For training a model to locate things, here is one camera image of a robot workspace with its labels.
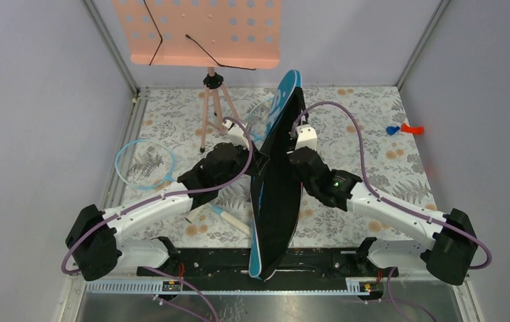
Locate blue clip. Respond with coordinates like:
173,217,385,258
386,126,401,136

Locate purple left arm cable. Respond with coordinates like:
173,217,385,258
60,117,256,276

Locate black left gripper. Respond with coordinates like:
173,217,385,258
217,139,270,190

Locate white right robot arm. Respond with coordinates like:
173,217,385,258
289,147,477,286

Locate pink tripod stand legs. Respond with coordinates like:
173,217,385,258
199,67,239,153

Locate blue sport racket bag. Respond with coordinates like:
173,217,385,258
248,70,304,280

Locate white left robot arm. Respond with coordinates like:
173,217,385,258
61,143,269,282

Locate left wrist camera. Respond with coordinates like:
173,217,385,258
223,119,249,148

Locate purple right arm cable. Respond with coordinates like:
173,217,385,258
290,101,493,270

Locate pink perforated music stand desk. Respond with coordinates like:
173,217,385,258
112,0,283,70

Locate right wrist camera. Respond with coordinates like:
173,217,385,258
295,124,317,152

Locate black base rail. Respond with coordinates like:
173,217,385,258
137,248,391,292

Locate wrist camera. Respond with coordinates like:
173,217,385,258
223,119,249,148
295,124,317,152

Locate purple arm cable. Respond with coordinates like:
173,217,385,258
60,117,256,276
290,101,493,270

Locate orange clip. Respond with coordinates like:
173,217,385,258
400,123,424,136

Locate light blue racket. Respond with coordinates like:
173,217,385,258
178,101,272,211
115,140,252,237

